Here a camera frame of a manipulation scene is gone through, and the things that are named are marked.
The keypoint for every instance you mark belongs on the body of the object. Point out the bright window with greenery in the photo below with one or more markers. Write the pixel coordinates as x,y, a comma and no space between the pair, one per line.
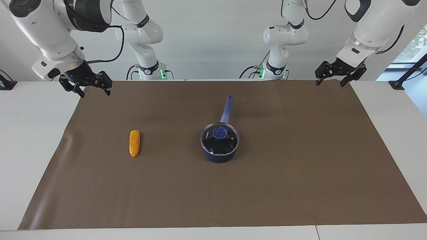
413,43

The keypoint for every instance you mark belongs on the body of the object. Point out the black stand pole with foot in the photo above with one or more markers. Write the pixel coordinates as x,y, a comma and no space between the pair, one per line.
408,73

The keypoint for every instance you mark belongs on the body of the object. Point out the glass lid with blue knob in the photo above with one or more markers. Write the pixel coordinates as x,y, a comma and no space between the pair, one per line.
220,133

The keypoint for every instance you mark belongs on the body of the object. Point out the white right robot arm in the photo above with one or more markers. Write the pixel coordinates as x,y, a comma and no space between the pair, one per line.
50,33

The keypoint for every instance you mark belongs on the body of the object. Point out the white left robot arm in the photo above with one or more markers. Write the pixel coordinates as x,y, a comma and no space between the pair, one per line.
283,36

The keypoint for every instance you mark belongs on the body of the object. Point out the yellow corn cob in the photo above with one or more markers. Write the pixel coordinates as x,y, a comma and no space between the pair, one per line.
134,143

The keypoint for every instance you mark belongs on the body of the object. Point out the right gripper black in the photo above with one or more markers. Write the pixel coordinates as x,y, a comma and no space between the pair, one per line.
83,76

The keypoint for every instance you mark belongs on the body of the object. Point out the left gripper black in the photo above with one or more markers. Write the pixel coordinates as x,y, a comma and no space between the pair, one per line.
345,68

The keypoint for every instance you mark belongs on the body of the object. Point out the brown table mat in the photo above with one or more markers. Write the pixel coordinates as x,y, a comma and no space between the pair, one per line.
213,193

